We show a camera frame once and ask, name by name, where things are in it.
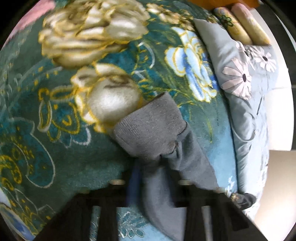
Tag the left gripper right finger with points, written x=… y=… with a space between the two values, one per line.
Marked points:
x=211 y=215

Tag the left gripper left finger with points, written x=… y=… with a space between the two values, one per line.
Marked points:
x=73 y=222

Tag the grey sweatpants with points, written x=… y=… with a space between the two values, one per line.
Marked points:
x=154 y=133

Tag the white wardrobe with black stripe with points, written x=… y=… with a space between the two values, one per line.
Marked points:
x=276 y=215

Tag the teal floral plush blanket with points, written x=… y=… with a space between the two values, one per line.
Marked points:
x=67 y=77

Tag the light blue floral duvet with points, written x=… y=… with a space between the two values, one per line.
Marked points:
x=246 y=74

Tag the lower yellow floral pillow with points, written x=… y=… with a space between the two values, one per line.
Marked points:
x=232 y=25

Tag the orange wooden headboard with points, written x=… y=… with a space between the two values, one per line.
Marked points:
x=212 y=4

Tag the pink folded garment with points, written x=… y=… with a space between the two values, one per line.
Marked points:
x=38 y=10

